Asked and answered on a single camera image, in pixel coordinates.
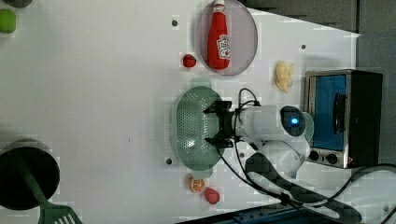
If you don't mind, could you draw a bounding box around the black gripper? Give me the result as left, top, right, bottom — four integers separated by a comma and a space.
203, 101, 235, 148

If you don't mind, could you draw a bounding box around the green plastic strainer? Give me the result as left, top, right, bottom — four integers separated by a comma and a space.
170, 80, 221, 179

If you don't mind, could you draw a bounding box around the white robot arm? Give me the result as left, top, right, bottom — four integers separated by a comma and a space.
203, 101, 362, 224

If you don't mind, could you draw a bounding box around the toy orange slice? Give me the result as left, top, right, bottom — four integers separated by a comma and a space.
188, 175, 205, 193

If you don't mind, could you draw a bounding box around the small red toy strawberry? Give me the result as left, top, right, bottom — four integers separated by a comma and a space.
182, 54, 196, 68

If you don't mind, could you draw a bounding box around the large red toy strawberry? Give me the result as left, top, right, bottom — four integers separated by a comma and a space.
204, 188, 220, 204

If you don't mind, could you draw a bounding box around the red plush ketchup bottle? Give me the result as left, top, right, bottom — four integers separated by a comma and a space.
207, 0, 231, 70

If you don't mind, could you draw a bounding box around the yellow plush banana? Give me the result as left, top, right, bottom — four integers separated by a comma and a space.
276, 61, 295, 92

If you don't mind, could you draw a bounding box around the grey round plate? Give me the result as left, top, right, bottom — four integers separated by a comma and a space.
194, 0, 258, 76

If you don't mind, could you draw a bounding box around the green plastic spatula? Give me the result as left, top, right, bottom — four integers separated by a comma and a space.
14, 149, 83, 224

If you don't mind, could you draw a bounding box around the black utensil holder cup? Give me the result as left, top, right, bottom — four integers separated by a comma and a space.
0, 139, 61, 210

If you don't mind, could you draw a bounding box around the black cylinder container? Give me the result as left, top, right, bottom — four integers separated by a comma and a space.
3, 0, 33, 8

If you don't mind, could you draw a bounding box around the green small bottle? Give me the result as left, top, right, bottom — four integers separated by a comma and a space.
0, 9, 17, 34

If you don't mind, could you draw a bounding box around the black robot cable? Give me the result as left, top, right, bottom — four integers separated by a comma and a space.
216, 88, 396, 224

